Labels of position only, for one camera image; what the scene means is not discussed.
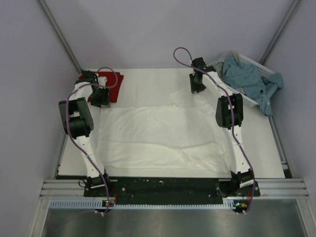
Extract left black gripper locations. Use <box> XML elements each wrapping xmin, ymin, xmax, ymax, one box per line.
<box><xmin>89</xmin><ymin>86</ymin><xmax>110</xmax><ymax>108</ymax></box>

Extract white floral print t-shirt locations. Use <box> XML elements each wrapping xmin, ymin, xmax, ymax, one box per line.
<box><xmin>97</xmin><ymin>89</ymin><xmax>232</xmax><ymax>174</ymax></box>

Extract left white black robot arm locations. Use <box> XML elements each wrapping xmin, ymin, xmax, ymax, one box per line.
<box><xmin>58</xmin><ymin>71</ymin><xmax>112</xmax><ymax>196</ymax></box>

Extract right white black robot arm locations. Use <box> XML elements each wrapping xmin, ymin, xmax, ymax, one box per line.
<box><xmin>190</xmin><ymin>57</ymin><xmax>255</xmax><ymax>196</ymax></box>

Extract folded red t-shirt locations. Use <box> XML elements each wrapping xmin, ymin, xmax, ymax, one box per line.
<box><xmin>79</xmin><ymin>71</ymin><xmax>123</xmax><ymax>103</ymax></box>

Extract white plastic laundry basket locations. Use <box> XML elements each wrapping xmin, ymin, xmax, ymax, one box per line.
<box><xmin>210</xmin><ymin>50</ymin><xmax>283</xmax><ymax>117</ymax></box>

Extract grey crumpled t-shirt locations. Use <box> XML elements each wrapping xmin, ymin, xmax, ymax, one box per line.
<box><xmin>209</xmin><ymin>50</ymin><xmax>239</xmax><ymax>77</ymax></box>

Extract light blue t-shirt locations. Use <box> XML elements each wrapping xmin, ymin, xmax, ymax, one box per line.
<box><xmin>223</xmin><ymin>56</ymin><xmax>283</xmax><ymax>117</ymax></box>

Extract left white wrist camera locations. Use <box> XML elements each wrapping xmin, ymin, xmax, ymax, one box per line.
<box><xmin>97</xmin><ymin>76</ymin><xmax>107</xmax><ymax>88</ymax></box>

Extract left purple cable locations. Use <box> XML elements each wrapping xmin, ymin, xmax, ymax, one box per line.
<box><xmin>67</xmin><ymin>67</ymin><xmax>119</xmax><ymax>214</ymax></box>

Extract purple cable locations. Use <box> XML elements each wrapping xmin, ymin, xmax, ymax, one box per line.
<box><xmin>67</xmin><ymin>67</ymin><xmax>119</xmax><ymax>214</ymax></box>
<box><xmin>173</xmin><ymin>47</ymin><xmax>255</xmax><ymax>213</ymax></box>

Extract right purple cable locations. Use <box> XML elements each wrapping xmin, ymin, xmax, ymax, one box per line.
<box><xmin>173</xmin><ymin>47</ymin><xmax>255</xmax><ymax>213</ymax></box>

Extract left aluminium frame post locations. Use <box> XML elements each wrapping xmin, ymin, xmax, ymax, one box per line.
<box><xmin>37</xmin><ymin>0</ymin><xmax>81</xmax><ymax>73</ymax></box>

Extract aluminium frame post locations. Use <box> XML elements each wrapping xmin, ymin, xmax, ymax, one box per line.
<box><xmin>259</xmin><ymin>0</ymin><xmax>303</xmax><ymax>65</ymax></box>
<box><xmin>37</xmin><ymin>0</ymin><xmax>81</xmax><ymax>73</ymax></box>

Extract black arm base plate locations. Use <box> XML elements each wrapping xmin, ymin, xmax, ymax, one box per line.
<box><xmin>79</xmin><ymin>177</ymin><xmax>260</xmax><ymax>204</ymax></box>

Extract right aluminium frame post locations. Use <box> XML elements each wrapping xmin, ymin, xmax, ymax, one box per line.
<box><xmin>259</xmin><ymin>0</ymin><xmax>303</xmax><ymax>65</ymax></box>

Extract slotted grey cable duct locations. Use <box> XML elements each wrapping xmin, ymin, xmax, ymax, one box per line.
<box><xmin>49</xmin><ymin>199</ymin><xmax>246</xmax><ymax>211</ymax></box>

